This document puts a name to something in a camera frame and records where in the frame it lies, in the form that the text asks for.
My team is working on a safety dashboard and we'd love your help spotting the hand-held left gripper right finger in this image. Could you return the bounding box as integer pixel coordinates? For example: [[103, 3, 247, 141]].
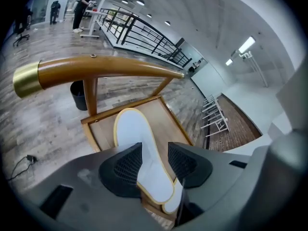
[[167, 141, 251, 212]]

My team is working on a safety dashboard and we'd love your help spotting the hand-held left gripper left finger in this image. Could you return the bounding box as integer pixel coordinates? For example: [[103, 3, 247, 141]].
[[30, 141, 174, 231]]

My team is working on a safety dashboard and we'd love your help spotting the white slipper tan trim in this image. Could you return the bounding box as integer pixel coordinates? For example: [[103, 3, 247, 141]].
[[113, 107, 176, 205]]

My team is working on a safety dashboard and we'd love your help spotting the black waste bin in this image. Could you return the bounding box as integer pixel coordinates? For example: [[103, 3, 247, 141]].
[[70, 80, 89, 111]]

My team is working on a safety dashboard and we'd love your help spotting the white ceiling pipe fitting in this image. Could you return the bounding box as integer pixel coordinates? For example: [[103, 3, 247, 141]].
[[240, 51, 269, 88]]

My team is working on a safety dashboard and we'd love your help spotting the wooden shoe rack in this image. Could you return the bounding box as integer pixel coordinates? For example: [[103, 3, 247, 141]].
[[12, 53, 196, 223]]

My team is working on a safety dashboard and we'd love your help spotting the black metal railing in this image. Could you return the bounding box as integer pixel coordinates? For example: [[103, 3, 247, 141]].
[[99, 7, 193, 68]]

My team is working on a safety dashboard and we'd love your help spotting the black office chair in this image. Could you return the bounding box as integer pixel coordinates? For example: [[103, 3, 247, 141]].
[[13, 7, 31, 47]]

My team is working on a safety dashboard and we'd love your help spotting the black power adapter cable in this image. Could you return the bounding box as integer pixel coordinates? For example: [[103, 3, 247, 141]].
[[8, 154, 37, 180]]

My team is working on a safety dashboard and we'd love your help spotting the white pedestal table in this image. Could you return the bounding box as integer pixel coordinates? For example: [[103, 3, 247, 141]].
[[80, 8, 107, 39]]

